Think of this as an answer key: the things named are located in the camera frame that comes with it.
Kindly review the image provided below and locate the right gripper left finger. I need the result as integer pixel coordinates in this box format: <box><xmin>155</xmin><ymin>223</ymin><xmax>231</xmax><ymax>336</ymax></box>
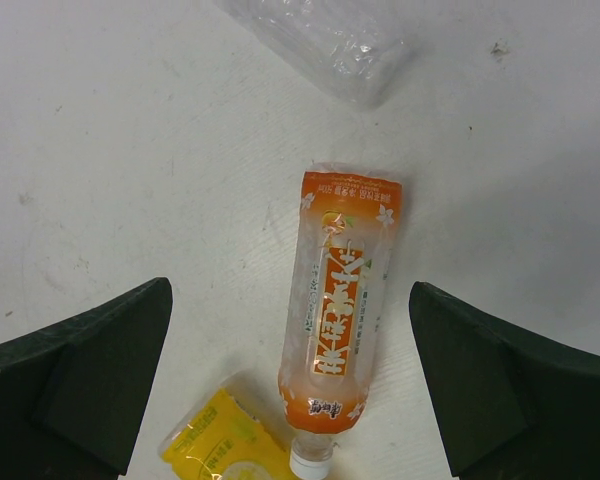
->
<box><xmin>0</xmin><ymin>277</ymin><xmax>173</xmax><ymax>479</ymax></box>

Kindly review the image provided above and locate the yellow bottle with blue cap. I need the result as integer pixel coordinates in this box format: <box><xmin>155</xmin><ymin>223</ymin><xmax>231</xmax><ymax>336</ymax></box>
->
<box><xmin>158</xmin><ymin>370</ymin><xmax>295</xmax><ymax>480</ymax></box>

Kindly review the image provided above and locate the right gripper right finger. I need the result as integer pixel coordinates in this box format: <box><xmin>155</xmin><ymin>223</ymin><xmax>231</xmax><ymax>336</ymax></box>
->
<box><xmin>409</xmin><ymin>282</ymin><xmax>600</xmax><ymax>479</ymax></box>

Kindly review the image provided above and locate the clear empty water bottle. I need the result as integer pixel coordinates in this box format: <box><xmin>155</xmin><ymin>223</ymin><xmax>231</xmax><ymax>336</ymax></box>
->
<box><xmin>216</xmin><ymin>0</ymin><xmax>416</xmax><ymax>110</ymax></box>

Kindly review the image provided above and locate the orange label clear bottle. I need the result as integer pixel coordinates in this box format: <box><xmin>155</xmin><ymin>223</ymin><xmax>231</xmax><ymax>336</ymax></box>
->
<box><xmin>278</xmin><ymin>163</ymin><xmax>403</xmax><ymax>479</ymax></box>

